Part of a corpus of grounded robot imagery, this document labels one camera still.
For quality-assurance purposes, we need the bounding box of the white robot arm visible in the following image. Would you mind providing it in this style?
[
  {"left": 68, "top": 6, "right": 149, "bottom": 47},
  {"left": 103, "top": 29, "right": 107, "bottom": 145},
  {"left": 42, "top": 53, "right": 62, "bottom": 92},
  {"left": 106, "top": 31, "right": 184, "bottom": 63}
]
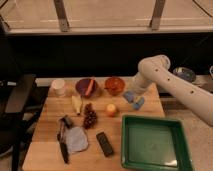
[{"left": 130, "top": 55, "right": 213, "bottom": 127}]

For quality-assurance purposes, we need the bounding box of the orange bowl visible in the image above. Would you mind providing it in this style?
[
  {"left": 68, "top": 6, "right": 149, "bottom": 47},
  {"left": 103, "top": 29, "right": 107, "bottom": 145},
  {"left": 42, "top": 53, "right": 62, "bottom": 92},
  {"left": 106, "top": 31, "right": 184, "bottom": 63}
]
[{"left": 105, "top": 76, "right": 125, "bottom": 96}]

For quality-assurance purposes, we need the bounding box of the orange carrot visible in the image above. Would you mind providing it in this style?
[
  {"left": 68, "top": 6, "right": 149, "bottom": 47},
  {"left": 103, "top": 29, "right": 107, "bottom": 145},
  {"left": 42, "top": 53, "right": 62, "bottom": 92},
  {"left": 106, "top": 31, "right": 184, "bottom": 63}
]
[{"left": 85, "top": 78, "right": 95, "bottom": 97}]

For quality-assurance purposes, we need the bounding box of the orange fruit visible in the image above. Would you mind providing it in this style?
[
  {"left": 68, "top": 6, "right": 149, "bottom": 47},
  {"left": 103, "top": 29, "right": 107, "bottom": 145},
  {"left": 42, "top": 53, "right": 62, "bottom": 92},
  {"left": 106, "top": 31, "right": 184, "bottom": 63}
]
[{"left": 105, "top": 104, "right": 118, "bottom": 117}]

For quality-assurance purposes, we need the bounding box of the purple bowl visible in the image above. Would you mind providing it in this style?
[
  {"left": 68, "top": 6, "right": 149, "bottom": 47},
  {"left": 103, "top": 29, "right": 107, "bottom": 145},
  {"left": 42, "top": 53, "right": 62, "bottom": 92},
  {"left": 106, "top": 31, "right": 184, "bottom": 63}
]
[{"left": 75, "top": 78, "right": 98, "bottom": 98}]

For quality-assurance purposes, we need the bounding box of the brown grape bunch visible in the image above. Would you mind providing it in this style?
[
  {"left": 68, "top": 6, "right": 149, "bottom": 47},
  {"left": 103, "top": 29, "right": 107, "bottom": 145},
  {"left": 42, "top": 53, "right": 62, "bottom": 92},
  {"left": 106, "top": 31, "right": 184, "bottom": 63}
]
[{"left": 83, "top": 103, "right": 97, "bottom": 129}]

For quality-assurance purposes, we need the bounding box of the wooden cutting board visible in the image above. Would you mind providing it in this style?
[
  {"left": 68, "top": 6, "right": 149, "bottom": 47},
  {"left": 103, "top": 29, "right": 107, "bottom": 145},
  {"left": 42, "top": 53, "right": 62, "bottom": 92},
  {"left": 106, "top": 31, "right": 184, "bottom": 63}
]
[{"left": 22, "top": 81, "right": 165, "bottom": 171}]

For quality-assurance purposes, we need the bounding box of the white cup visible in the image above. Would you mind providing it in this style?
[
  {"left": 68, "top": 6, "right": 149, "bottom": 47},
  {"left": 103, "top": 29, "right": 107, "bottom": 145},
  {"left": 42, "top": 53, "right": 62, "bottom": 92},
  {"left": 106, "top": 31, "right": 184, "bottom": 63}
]
[{"left": 51, "top": 79, "right": 66, "bottom": 96}]

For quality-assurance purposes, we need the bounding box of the black brush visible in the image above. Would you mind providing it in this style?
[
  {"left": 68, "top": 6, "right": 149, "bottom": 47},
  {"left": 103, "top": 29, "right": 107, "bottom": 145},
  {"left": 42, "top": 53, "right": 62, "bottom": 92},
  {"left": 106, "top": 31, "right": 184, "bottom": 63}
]
[{"left": 61, "top": 115, "right": 73, "bottom": 129}]

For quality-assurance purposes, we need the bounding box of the grey blue cloth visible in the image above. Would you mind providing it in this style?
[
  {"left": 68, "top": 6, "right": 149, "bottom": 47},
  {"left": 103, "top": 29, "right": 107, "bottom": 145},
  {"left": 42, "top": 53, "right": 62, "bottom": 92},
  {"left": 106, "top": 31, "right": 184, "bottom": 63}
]
[{"left": 65, "top": 126, "right": 89, "bottom": 154}]

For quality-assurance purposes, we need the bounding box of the black rectangular block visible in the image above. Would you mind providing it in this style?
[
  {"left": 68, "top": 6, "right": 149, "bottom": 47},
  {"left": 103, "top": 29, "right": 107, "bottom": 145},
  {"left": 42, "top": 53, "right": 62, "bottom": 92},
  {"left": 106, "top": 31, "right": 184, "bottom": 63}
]
[{"left": 96, "top": 132, "right": 114, "bottom": 157}]

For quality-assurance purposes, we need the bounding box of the green plastic tray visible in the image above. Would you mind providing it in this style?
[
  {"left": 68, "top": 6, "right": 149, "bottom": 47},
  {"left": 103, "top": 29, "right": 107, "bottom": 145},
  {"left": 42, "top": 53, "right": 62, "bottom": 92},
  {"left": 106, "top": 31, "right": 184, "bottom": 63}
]
[{"left": 121, "top": 115, "right": 194, "bottom": 171}]

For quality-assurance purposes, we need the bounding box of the black chair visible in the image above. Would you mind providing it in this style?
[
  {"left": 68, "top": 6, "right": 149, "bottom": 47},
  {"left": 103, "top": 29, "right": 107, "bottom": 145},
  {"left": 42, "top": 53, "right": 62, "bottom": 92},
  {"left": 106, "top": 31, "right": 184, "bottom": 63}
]
[{"left": 0, "top": 74, "right": 49, "bottom": 171}]

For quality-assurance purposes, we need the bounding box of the black handled knife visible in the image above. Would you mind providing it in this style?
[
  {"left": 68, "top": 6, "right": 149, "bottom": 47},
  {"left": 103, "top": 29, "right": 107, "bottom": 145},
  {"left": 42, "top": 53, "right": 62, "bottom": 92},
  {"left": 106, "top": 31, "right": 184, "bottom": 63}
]
[{"left": 57, "top": 121, "right": 69, "bottom": 164}]

